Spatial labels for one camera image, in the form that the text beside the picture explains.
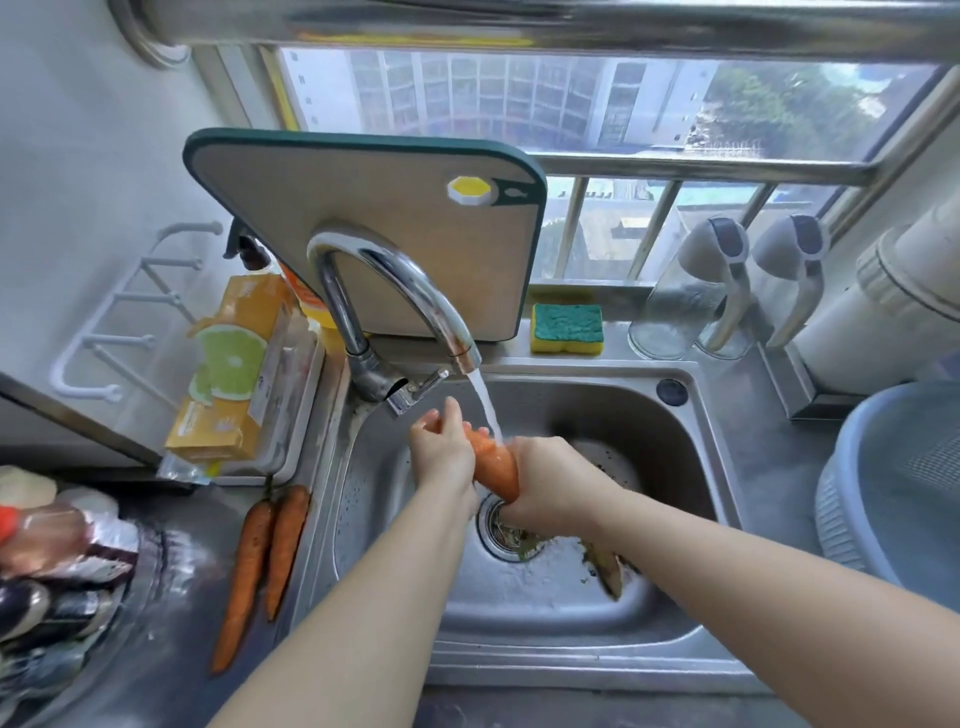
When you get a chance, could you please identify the person's right forearm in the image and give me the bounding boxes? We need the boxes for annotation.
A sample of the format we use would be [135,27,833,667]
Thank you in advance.
[592,487,960,728]

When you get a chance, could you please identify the person's left forearm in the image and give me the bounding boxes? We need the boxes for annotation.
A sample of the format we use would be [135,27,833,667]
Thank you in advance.
[209,483,481,728]

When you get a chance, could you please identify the stainless steel sink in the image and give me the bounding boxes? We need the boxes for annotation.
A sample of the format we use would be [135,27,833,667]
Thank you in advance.
[288,358,774,695]

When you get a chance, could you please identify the beige green-rimmed cutting board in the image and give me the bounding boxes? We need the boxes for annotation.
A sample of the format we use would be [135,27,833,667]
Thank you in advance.
[182,127,549,344]

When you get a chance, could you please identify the window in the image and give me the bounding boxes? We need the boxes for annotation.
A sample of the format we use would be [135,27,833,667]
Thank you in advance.
[258,46,960,286]

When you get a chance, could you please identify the red capped sauce bottle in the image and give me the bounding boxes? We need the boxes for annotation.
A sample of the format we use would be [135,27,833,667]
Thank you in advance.
[0,503,140,583]

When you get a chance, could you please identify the person's left hand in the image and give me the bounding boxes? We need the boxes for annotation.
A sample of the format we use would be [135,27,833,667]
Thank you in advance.
[408,395,478,498]

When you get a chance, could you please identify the glass pitcher with grey lid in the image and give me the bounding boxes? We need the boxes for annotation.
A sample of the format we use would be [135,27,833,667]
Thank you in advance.
[695,213,830,360]
[628,215,751,361]

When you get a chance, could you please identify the steel drain strainer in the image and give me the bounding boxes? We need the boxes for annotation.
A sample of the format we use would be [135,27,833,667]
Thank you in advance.
[477,493,549,564]

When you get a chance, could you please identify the dark soy sauce bottle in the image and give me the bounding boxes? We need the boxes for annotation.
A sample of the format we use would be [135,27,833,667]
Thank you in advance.
[0,581,121,646]

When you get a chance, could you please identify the white duct pipe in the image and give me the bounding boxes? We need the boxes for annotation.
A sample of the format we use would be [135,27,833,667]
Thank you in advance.
[793,191,960,397]

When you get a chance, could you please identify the beige capped bottle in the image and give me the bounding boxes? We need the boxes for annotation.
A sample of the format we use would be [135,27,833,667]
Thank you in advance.
[0,464,59,511]

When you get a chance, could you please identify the person's right hand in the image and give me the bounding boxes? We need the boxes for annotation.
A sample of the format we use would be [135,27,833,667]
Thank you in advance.
[500,434,625,540]

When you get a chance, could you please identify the steel overhead pipe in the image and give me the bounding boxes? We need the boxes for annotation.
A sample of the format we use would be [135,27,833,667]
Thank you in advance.
[108,0,960,70]

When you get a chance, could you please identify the orange carrot with leafy stem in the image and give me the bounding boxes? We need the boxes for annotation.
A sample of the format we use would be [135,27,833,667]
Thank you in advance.
[423,408,521,505]

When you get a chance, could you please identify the white capped bottle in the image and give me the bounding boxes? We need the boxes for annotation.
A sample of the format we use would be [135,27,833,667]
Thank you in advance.
[56,485,120,520]

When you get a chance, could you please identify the transparent plastic packet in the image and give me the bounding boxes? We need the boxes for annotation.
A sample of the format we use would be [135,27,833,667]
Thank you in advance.
[256,318,313,472]

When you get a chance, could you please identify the yellow green sponge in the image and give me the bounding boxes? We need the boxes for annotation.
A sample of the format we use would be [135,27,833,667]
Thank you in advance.
[530,302,606,356]

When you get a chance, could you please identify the yellow dish soap pump bottle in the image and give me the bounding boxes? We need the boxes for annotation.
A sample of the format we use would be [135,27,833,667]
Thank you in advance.
[223,217,339,331]

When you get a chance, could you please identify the orange box with lime picture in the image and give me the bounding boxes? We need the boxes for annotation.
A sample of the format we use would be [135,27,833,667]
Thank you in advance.
[164,273,295,465]

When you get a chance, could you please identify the white wall hook rack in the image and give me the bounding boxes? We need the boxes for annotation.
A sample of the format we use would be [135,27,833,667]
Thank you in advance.
[48,221,225,404]

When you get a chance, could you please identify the clear plastic bag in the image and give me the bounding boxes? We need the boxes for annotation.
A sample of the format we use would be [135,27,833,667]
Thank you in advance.
[155,453,215,487]

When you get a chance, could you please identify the white plastic tray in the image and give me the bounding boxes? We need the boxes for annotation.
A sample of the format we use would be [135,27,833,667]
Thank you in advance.
[213,318,326,487]

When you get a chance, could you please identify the chrome faucet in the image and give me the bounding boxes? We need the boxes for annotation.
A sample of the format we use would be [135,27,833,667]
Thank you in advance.
[305,224,484,419]

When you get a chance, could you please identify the slim orange carrot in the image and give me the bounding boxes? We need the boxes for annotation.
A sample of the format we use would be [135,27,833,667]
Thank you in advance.
[209,476,277,676]

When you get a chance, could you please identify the steel window guard rail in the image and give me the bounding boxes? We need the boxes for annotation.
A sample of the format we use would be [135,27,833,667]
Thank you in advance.
[532,152,879,285]

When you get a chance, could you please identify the blue plastic colander basin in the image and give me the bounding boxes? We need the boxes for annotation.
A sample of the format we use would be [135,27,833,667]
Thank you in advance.
[813,380,960,594]

